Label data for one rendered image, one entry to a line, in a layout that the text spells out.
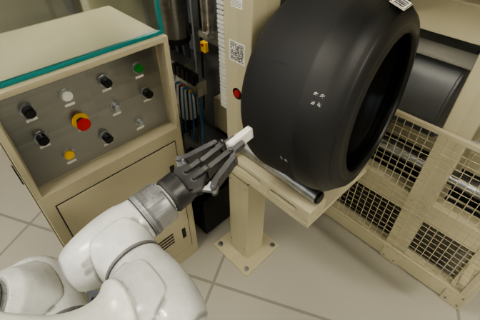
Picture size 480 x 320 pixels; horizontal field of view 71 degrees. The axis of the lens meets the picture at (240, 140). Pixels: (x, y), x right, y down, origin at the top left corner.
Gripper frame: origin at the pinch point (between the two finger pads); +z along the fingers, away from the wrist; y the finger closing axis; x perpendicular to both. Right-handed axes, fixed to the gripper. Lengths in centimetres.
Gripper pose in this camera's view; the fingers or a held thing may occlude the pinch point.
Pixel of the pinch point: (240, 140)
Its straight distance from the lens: 74.8
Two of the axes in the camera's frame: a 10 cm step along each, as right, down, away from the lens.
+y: -6.9, -4.7, 5.5
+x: 1.1, 6.8, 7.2
